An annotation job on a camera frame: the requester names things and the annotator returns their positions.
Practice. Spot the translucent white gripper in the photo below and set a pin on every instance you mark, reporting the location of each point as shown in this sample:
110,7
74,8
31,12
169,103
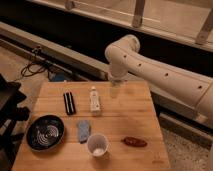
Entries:
115,85

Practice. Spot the white plastic bottle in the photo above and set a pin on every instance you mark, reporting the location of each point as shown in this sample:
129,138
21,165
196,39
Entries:
94,102

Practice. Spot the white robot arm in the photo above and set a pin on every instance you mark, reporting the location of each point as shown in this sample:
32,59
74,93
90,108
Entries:
193,89

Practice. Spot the dark ceramic bowl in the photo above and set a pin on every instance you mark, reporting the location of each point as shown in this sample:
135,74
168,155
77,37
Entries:
45,133

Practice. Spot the black rectangular case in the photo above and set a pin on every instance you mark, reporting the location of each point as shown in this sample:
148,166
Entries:
69,103

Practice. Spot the blue crumpled cloth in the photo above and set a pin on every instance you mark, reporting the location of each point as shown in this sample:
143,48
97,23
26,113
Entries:
83,130

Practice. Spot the blue object behind table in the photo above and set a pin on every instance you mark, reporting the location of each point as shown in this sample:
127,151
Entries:
58,78

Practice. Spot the brown oblong object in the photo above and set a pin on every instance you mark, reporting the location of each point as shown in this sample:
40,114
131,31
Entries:
134,142

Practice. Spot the white paper cup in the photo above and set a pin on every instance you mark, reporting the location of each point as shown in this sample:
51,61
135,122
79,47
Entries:
97,145

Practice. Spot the black tripod stand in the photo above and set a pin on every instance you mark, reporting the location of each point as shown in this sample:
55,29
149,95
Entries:
10,96

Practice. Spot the metal window frame rail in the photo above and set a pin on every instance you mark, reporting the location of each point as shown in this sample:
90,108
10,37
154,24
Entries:
189,22

